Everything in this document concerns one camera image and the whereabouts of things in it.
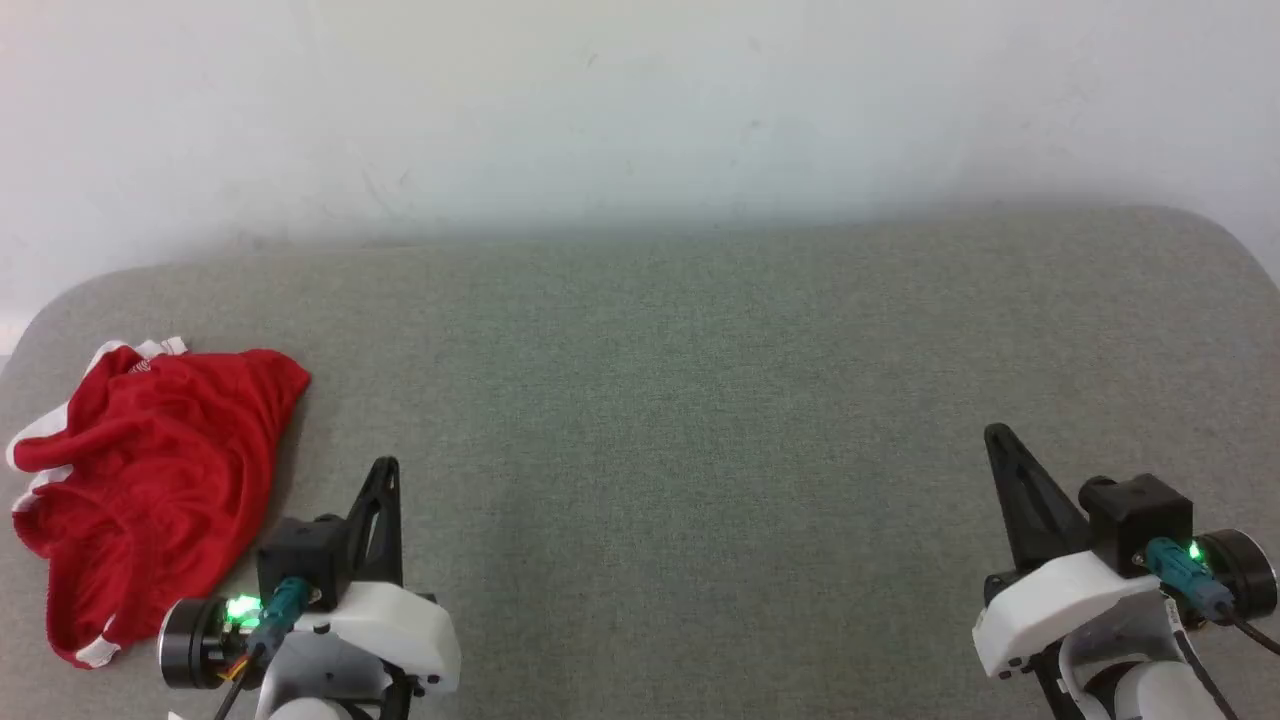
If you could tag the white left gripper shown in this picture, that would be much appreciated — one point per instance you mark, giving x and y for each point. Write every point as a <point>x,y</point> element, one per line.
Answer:
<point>400,630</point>

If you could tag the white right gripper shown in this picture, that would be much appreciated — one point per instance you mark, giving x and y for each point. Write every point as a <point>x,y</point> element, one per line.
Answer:
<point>1050,610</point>

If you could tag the red shorts with white stripes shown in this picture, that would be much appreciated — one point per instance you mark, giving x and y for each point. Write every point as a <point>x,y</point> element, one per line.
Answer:
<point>150,470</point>

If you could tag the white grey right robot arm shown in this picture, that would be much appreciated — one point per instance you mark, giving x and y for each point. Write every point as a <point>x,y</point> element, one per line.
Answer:
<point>1150,690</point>

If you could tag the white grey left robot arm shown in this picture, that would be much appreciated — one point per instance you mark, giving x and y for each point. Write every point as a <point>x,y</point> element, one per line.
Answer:
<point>190,640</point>

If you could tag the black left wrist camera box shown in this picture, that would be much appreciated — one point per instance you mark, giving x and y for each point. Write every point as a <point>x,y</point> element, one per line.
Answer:
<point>300,555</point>

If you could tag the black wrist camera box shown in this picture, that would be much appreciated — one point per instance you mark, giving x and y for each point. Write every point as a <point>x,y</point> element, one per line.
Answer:
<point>300,555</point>
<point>1140,515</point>

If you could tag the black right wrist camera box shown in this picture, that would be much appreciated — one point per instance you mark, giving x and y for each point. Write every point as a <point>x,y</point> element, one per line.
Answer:
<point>1140,515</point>

